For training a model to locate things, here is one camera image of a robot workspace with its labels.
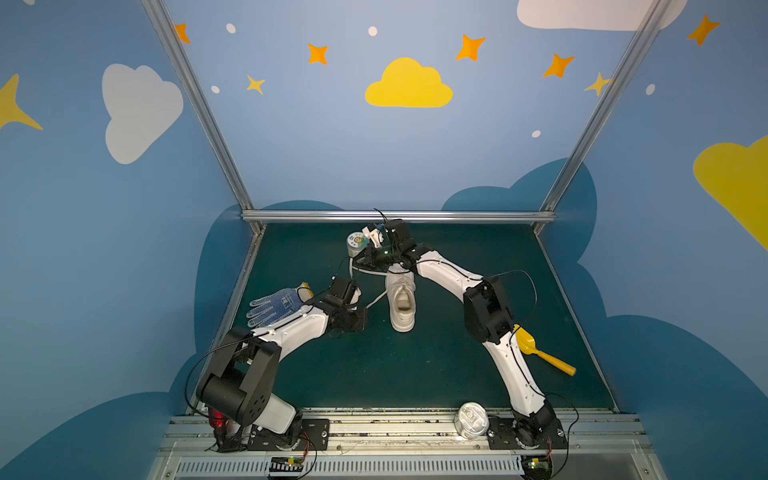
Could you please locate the white shoelace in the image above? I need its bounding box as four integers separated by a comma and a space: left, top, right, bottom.
348, 260, 391, 309

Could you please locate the right small circuit board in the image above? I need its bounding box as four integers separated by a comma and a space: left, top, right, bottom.
521, 456, 553, 480

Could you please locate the white sneaker shoe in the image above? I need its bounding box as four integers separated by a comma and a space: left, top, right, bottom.
385, 265, 416, 333

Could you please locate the yellow plastic scoop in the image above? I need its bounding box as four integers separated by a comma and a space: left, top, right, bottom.
514, 324, 577, 377

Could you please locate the aluminium frame post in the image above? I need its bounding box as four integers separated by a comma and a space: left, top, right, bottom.
141, 0, 264, 236
533, 0, 672, 236

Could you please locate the aluminium frame right post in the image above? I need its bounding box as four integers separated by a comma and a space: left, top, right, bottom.
533, 0, 672, 236

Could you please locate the aluminium frame left post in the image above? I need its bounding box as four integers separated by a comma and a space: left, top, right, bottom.
141, 0, 264, 236

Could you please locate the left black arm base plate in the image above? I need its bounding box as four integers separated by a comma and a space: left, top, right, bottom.
247, 419, 330, 452

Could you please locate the blue dotted work glove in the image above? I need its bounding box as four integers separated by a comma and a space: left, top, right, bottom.
246, 283, 314, 329

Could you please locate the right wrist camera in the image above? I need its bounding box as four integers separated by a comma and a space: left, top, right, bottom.
362, 224, 385, 249

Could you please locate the left small circuit board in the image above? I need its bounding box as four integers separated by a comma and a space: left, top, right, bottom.
266, 456, 305, 479

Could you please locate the round sunflower label canister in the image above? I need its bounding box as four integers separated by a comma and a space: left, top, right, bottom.
346, 231, 370, 258

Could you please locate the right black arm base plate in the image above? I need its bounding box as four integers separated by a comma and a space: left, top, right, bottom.
487, 415, 568, 450

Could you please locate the small circuit board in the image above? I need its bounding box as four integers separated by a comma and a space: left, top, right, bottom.
521, 456, 553, 480
266, 456, 305, 479

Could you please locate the red bottle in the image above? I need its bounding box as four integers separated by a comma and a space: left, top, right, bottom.
208, 408, 229, 437

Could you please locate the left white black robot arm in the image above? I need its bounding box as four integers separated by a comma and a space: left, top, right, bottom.
183, 277, 367, 453

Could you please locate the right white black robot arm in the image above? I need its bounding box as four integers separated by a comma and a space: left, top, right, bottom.
352, 219, 570, 449

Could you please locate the aluminium front rail base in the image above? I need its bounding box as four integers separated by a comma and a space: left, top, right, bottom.
148, 408, 666, 479

